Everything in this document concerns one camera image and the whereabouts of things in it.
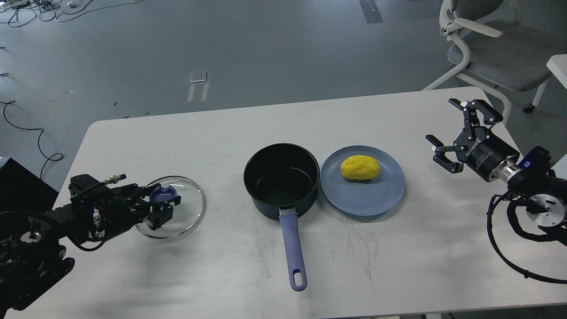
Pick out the white grey office chair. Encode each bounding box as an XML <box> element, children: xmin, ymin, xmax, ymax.
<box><xmin>426</xmin><ymin>0</ymin><xmax>566</xmax><ymax>117</ymax></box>

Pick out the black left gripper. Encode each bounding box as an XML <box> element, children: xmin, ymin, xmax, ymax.
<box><xmin>69</xmin><ymin>175</ymin><xmax>182</xmax><ymax>242</ymax></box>

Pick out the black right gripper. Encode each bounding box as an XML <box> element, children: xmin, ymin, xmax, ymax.
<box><xmin>425</xmin><ymin>98</ymin><xmax>519</xmax><ymax>182</ymax></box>

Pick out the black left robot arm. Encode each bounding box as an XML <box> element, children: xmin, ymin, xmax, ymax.
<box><xmin>1</xmin><ymin>174</ymin><xmax>182</xmax><ymax>318</ymax></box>

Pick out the blue plate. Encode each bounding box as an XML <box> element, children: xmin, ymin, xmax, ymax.
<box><xmin>320</xmin><ymin>145</ymin><xmax>405</xmax><ymax>218</ymax></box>

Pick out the cable bundle on floor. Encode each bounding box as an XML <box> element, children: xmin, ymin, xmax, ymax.
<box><xmin>0</xmin><ymin>0</ymin><xmax>142</xmax><ymax>29</ymax></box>

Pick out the glass pot lid blue knob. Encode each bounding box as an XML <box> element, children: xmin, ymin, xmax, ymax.
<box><xmin>134</xmin><ymin>175</ymin><xmax>205</xmax><ymax>240</ymax></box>

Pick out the white table corner right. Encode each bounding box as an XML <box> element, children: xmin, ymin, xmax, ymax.
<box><xmin>546</xmin><ymin>53</ymin><xmax>567</xmax><ymax>89</ymax></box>

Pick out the black box at left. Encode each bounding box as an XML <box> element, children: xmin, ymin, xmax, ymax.
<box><xmin>0</xmin><ymin>157</ymin><xmax>58</xmax><ymax>213</ymax></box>

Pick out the black floor cable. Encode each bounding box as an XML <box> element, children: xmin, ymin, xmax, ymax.
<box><xmin>0</xmin><ymin>101</ymin><xmax>64</xmax><ymax>180</ymax></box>

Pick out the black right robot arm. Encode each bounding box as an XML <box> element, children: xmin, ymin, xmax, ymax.
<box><xmin>426</xmin><ymin>98</ymin><xmax>566</xmax><ymax>284</ymax></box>

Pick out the yellow potato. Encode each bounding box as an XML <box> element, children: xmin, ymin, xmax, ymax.
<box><xmin>340</xmin><ymin>154</ymin><xmax>381</xmax><ymax>180</ymax></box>

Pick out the dark blue saucepan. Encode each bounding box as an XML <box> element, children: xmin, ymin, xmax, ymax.
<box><xmin>243</xmin><ymin>143</ymin><xmax>320</xmax><ymax>292</ymax></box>

